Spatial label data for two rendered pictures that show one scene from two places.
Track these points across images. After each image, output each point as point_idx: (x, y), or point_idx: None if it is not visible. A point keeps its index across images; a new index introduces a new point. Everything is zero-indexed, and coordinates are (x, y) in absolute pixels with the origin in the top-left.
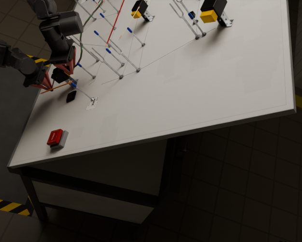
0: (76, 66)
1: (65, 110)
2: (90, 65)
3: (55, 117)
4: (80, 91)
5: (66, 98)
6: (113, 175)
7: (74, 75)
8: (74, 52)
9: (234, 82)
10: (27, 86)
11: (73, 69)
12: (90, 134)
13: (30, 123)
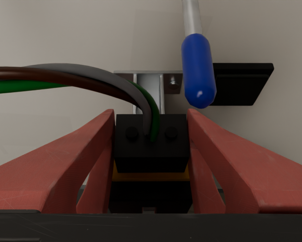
0: (9, 102)
1: (298, 95)
2: (14, 3)
3: (295, 125)
4: (243, 35)
5: (244, 103)
6: None
7: (72, 100)
8: (55, 199)
9: None
10: None
11: (203, 121)
12: None
13: (216, 183)
